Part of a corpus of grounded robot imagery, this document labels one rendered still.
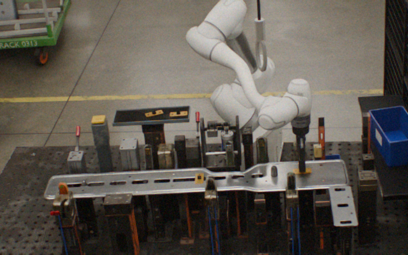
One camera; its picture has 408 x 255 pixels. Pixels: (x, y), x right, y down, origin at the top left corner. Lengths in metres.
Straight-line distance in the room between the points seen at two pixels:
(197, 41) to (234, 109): 0.61
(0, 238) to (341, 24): 4.51
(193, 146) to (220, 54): 0.46
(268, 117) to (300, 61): 3.74
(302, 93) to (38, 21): 4.55
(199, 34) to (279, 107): 0.60
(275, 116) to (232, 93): 0.91
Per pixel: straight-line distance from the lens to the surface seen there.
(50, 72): 7.56
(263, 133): 4.29
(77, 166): 4.10
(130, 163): 4.04
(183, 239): 4.05
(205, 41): 3.92
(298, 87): 3.65
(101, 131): 4.19
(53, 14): 7.87
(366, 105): 4.39
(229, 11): 3.96
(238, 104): 4.43
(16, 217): 4.42
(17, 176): 4.75
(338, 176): 3.89
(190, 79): 7.09
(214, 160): 4.11
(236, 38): 4.10
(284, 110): 3.57
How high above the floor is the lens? 3.12
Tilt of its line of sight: 29 degrees down
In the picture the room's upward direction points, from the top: 5 degrees counter-clockwise
